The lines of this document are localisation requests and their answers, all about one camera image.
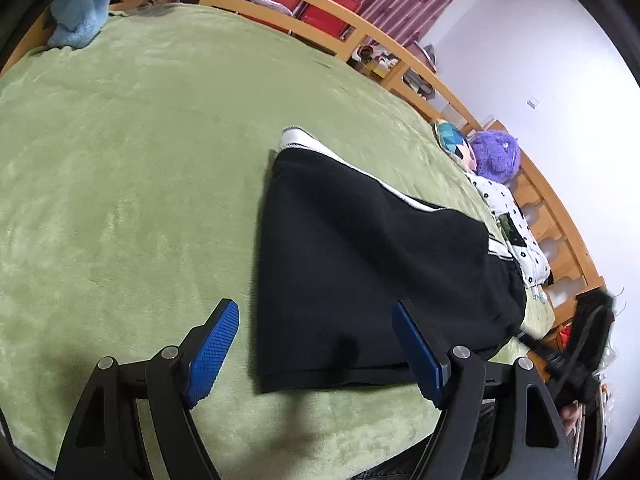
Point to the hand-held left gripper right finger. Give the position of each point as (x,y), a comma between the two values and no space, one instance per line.
(422,355)

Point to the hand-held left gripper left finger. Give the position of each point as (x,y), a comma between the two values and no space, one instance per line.
(212,355)

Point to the black pants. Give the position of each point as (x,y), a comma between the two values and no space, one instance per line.
(350,260)

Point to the person's right hand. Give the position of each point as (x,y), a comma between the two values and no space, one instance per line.
(571,417)

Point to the dark pouch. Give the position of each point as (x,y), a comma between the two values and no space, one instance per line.
(512,230)

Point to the white dotted pillow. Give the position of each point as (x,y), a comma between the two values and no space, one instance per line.
(505,200)

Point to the green fleece blanket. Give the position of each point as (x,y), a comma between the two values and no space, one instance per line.
(125,185)

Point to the purple plush toy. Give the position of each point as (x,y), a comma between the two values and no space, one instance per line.
(495,155)

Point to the colourful triangle pattern pillow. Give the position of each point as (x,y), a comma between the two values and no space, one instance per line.
(452,142)

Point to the light blue fleece garment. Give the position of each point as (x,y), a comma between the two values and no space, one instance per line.
(80,15)

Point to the wooden bed frame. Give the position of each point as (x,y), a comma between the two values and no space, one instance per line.
(565,230)

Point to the white wall socket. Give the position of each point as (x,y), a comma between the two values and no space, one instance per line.
(534,102)

